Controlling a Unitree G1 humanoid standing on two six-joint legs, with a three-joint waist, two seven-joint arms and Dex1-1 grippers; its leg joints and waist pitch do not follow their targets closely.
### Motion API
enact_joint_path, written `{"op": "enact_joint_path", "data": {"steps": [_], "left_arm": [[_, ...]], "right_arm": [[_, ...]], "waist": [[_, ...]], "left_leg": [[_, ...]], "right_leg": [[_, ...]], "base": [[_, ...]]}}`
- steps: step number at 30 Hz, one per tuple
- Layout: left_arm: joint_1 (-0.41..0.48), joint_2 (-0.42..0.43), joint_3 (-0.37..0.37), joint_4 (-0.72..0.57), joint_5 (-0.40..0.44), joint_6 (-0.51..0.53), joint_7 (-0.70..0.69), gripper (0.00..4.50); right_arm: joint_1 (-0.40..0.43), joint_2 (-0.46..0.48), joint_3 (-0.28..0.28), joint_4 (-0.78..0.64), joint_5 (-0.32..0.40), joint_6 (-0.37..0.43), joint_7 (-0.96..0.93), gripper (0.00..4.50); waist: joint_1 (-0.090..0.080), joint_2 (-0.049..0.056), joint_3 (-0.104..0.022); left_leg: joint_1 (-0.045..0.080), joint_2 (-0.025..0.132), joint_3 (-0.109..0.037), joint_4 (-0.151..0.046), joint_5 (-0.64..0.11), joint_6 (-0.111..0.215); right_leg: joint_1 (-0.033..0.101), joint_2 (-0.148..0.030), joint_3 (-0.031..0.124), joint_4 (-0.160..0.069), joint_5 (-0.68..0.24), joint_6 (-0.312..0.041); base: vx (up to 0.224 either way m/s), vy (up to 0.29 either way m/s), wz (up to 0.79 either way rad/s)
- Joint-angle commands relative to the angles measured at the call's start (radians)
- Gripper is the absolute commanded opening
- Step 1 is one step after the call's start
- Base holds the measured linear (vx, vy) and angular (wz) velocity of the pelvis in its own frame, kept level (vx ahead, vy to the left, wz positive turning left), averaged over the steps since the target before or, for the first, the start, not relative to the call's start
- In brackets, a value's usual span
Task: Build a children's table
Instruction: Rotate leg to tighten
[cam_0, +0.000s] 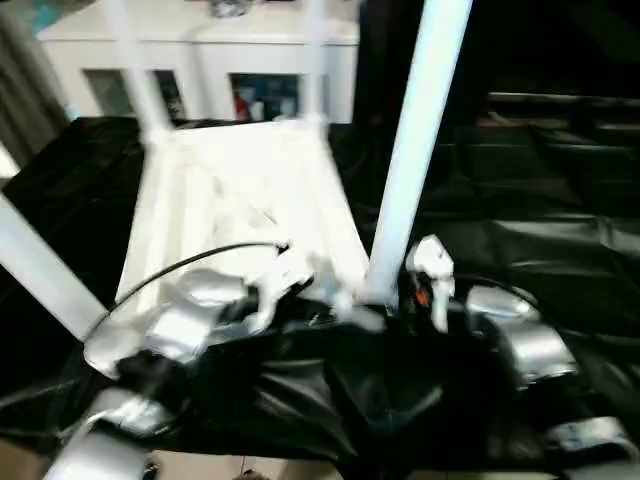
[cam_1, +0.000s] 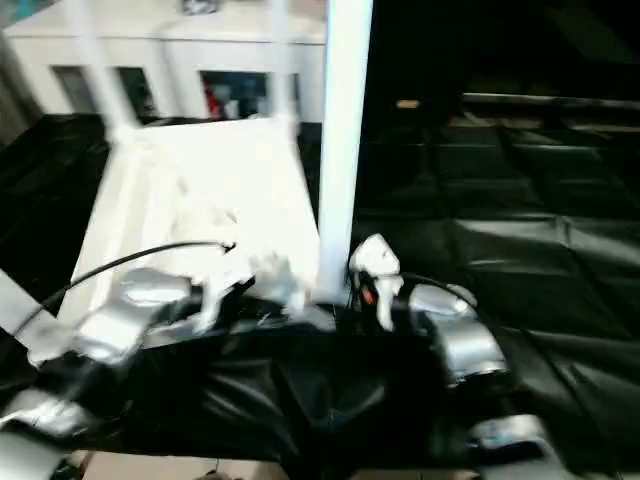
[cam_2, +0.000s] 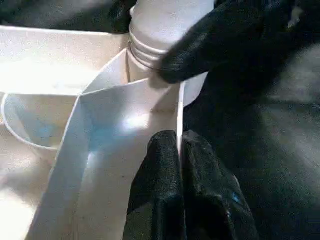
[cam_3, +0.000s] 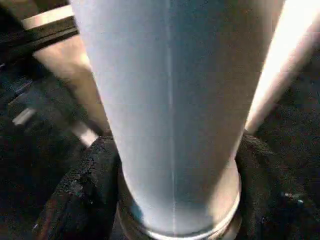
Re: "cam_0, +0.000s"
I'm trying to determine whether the white plastic table top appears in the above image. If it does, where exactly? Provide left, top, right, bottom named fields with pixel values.
left=82, top=115, right=389, bottom=376

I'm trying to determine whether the black mat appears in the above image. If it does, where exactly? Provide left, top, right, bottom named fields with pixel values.
left=0, top=114, right=640, bottom=471

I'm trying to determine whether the black cabinet gold label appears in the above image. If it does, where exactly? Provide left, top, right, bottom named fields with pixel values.
left=354, top=0, right=491, bottom=126

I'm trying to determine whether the white glass-door cabinet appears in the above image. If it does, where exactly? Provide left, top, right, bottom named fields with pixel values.
left=37, top=0, right=361, bottom=124

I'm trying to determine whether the dark grey bundle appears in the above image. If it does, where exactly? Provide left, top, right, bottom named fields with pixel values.
left=209, top=0, right=251, bottom=16

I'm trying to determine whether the grey curtain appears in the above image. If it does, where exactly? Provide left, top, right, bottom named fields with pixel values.
left=0, top=0, right=69, bottom=166

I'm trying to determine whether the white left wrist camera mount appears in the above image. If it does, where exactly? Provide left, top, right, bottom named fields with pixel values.
left=244, top=247, right=314, bottom=334

